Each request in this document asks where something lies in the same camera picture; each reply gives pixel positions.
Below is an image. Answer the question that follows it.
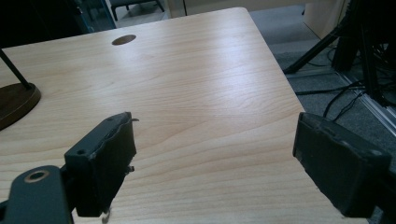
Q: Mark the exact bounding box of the light wooden desk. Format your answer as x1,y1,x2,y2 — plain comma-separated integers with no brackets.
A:
164,0,351,40

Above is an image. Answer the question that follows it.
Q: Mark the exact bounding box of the aluminium floor rail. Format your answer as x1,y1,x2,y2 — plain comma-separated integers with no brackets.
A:
337,71,396,138

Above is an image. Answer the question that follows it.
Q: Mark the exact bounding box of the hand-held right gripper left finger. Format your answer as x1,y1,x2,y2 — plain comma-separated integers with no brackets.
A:
64,111,138,217

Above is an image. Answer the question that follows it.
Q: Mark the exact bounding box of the black floor cable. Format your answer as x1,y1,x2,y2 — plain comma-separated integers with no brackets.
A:
294,79,367,96
322,88,365,122

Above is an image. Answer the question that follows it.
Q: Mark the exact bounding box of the dark cabinet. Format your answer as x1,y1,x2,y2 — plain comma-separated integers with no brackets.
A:
0,0,118,49

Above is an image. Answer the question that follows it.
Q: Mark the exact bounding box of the round table cable hole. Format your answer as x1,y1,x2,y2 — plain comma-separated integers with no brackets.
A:
111,34,137,47

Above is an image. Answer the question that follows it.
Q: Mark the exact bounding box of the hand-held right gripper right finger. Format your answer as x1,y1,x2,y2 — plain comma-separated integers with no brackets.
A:
292,111,392,218

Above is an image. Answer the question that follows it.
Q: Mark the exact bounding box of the dark chair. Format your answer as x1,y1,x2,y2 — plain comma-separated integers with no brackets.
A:
109,0,166,21

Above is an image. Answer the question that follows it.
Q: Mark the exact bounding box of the black tripod stand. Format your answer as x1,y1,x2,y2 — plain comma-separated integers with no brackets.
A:
283,0,396,106

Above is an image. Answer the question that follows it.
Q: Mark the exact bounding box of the black wire cup holder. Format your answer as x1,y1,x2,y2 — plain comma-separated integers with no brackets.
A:
0,49,42,132

